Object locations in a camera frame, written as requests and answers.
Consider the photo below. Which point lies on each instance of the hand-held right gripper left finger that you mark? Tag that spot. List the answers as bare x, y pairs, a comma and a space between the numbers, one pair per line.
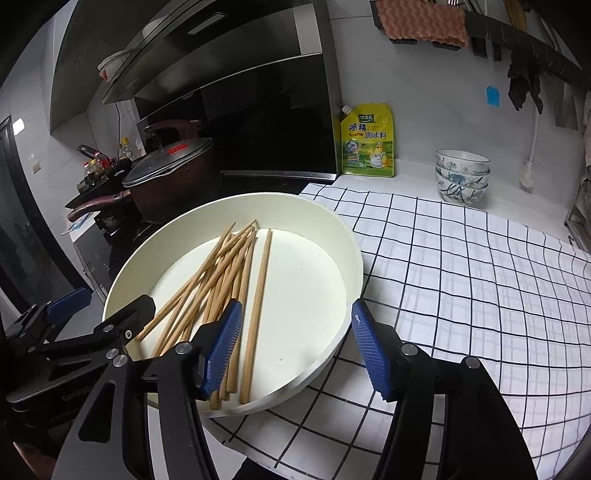
226, 350

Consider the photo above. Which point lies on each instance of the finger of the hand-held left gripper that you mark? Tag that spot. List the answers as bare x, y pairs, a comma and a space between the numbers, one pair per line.
124, 323
69, 304

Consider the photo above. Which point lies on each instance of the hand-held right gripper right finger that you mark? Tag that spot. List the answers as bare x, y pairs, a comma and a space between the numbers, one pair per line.
371, 350

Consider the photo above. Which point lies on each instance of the pile of wooden chopsticks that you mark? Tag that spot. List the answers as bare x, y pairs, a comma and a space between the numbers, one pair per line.
217, 267

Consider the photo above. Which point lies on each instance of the white round basin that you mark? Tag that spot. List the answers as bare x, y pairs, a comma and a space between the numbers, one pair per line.
300, 277

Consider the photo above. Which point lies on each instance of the dark glass door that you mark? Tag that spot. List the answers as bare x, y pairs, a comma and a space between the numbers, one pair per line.
23, 230

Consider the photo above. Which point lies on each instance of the black gas stove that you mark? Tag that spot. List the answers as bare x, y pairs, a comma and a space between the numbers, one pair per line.
120, 230

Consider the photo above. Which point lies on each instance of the white black checked cloth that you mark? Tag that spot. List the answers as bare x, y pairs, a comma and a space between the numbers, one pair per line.
461, 277

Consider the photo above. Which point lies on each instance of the cluster of condiment bottles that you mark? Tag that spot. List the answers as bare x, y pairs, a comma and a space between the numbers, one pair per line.
99, 168

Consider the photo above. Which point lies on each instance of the brown cooking pot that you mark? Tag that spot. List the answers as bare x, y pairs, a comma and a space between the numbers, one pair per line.
180, 184

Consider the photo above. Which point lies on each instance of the glass pot lid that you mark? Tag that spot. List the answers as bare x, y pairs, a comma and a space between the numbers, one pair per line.
161, 161

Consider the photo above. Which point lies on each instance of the white patterned ceramic bowl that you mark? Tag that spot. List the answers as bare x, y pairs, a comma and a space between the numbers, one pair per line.
461, 194
461, 161
461, 180

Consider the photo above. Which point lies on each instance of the brown pan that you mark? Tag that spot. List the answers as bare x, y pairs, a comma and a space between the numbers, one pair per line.
171, 125

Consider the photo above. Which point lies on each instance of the yellow seasoning pouch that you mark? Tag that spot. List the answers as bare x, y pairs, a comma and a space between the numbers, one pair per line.
369, 147

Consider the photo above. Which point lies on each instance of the black range hood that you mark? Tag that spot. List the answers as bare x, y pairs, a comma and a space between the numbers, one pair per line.
258, 115

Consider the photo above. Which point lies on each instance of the white dish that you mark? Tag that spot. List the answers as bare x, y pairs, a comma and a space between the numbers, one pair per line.
115, 62

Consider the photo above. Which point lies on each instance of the metal dish rack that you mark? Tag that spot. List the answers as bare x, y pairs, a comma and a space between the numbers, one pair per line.
579, 217

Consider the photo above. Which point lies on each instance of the black hanging cloth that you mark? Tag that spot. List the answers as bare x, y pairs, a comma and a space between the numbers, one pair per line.
521, 78

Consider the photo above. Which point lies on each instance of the orange wavy sponge cloth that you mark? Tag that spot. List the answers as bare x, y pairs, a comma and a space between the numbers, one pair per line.
420, 23

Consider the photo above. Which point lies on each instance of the white wall switch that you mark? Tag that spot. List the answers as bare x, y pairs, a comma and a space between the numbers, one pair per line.
35, 166

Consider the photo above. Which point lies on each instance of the blue wall sticker hook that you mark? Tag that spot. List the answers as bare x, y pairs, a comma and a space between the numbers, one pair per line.
493, 97

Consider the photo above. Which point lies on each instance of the black wall hook rail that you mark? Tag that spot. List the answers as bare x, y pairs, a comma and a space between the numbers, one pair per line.
531, 44

